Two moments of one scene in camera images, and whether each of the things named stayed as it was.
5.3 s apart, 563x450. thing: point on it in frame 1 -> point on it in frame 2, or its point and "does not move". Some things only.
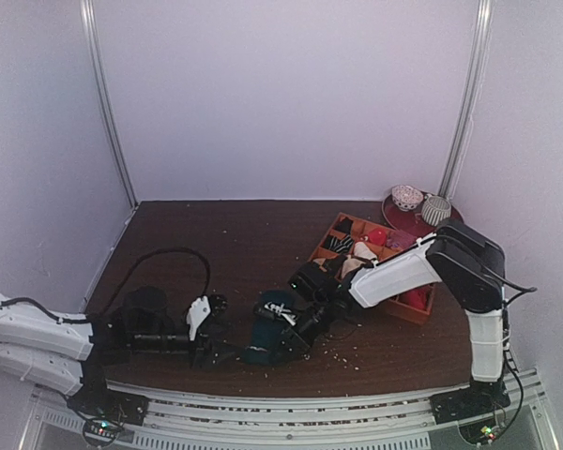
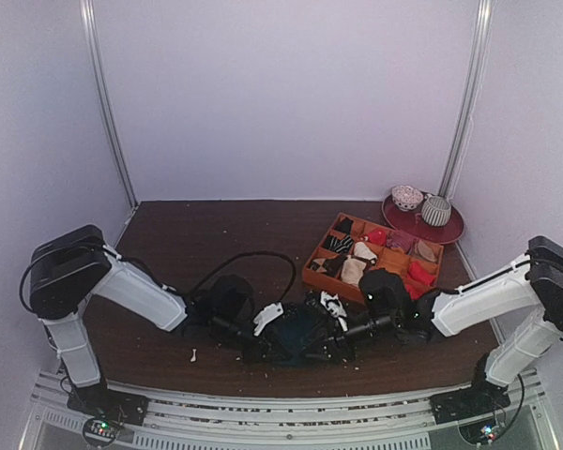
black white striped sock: [341, 245] does not move
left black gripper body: [200, 353] -> [264, 344]
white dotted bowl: [406, 198] does not move
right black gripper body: [294, 333] -> [337, 341]
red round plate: [412, 221] does not move
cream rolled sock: [361, 249] does not move
